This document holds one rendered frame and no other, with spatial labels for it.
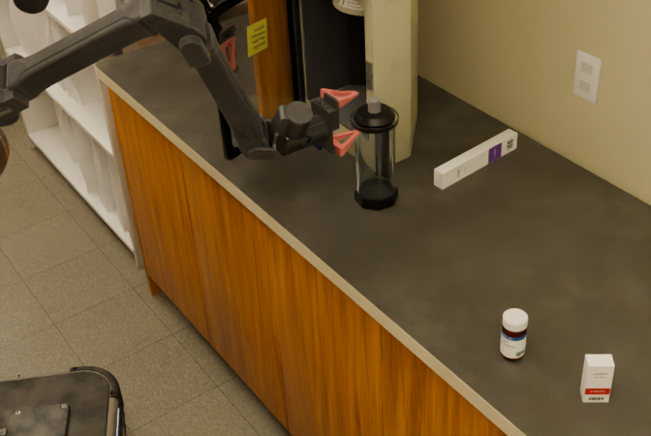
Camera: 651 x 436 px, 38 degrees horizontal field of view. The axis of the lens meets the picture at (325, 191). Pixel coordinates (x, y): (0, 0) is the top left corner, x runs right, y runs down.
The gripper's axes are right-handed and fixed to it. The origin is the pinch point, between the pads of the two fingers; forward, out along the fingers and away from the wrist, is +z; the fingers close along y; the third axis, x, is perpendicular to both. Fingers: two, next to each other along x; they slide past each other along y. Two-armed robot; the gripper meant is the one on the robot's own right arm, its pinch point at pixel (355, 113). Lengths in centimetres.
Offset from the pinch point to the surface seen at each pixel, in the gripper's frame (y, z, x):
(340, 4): 14.3, 13.7, 22.8
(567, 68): -3, 55, -11
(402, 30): 10.4, 20.5, 8.5
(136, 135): -43, -14, 94
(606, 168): -24, 55, -26
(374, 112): -1.1, 4.6, -1.1
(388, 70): 1.6, 16.6, 8.7
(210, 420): -119, -26, 46
